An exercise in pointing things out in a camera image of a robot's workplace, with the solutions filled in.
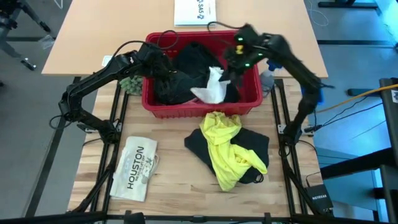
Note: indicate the black knit sweater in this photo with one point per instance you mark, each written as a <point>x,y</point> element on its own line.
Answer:
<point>199,144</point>

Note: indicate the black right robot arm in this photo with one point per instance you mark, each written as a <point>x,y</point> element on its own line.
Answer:
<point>306,81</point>

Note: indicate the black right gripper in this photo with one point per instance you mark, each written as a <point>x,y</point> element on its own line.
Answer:
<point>245,49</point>

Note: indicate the blue-capped spray bottle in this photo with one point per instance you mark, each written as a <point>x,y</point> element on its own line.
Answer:
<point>266,81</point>

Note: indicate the black aluminium table frame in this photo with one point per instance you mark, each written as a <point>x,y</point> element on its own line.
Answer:
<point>199,218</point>

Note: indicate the white Houston tote bag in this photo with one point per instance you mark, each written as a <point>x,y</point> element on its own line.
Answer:
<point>133,168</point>

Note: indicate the dark denim jeans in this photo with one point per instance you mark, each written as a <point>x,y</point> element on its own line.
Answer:
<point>171,90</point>

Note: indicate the yellow shirt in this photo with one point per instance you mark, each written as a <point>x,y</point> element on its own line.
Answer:
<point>224,149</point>

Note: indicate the black table foot bar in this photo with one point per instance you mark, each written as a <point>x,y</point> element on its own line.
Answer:
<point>31,39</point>
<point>354,42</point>

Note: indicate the blue plastic bin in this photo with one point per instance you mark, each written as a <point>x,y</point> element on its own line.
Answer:
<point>321,98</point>

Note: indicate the black tripod stand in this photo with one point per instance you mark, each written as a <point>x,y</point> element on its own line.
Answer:
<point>18,18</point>

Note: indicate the white garment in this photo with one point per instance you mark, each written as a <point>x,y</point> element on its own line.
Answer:
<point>211,88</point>

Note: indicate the long black floor bar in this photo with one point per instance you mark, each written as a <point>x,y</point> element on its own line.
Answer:
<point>46,161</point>

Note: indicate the green succulent plant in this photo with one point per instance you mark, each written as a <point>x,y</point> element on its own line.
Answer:
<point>132,85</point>

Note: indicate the white paper sign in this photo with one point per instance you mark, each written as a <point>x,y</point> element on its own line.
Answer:
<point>189,12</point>

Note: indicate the white rectangular tray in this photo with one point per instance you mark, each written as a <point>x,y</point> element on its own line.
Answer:
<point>106,60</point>

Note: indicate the black Netgear network switch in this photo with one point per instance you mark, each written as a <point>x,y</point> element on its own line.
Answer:
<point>319,199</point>

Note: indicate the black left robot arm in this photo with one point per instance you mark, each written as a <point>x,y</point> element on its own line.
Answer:
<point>93,76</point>

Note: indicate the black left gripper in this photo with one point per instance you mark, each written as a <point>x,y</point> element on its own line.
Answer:
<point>154,62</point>

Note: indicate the red plastic laundry basket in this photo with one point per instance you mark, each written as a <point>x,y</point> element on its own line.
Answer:
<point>202,109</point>

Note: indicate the black stand base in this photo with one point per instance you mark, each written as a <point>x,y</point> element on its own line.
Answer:
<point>345,4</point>

